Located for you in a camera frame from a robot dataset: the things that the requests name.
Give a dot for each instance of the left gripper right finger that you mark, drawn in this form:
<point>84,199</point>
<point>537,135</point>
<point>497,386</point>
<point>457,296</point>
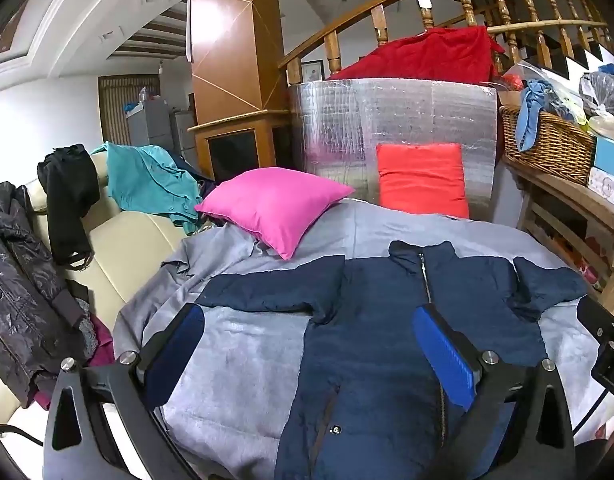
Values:
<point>453,358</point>

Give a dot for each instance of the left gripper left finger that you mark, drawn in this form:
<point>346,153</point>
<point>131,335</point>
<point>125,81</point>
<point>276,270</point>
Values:
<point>164,358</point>

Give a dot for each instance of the navy blue jacket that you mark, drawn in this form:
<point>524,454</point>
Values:
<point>367,404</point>

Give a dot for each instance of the grey bed blanket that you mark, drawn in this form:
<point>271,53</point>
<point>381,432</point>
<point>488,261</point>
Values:
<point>232,402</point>

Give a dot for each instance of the cream leather sofa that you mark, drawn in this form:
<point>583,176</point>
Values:
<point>128,248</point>

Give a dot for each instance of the wooden side shelf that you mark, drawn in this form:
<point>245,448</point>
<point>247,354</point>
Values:
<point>571,221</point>

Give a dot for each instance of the shiny black puffer jacket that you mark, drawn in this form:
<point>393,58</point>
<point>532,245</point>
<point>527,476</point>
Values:
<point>41,321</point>

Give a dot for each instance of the teal shirt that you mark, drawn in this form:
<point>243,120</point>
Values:
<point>147,179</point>

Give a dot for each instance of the orange-red pillow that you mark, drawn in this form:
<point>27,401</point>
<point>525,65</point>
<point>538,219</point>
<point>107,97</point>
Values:
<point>422,178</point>

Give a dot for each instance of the pink pillow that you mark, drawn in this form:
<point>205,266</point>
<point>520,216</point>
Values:
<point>274,204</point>

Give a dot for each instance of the blue and white box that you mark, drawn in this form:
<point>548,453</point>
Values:
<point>601,176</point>

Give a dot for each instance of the wicker basket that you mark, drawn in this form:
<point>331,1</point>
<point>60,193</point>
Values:
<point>561,149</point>

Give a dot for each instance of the grey refrigerator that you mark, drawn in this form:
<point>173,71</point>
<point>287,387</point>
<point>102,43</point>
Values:
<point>155,123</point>

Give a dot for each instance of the silver foil headboard panel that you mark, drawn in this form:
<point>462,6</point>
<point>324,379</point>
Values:
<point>337,124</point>

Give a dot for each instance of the light blue cloth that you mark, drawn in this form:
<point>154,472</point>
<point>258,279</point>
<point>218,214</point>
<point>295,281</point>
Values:
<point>537,96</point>

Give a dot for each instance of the clear plastic bag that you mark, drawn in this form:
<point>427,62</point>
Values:
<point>596,89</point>

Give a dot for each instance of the red blanket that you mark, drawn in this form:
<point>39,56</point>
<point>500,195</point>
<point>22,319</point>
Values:
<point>464,55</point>

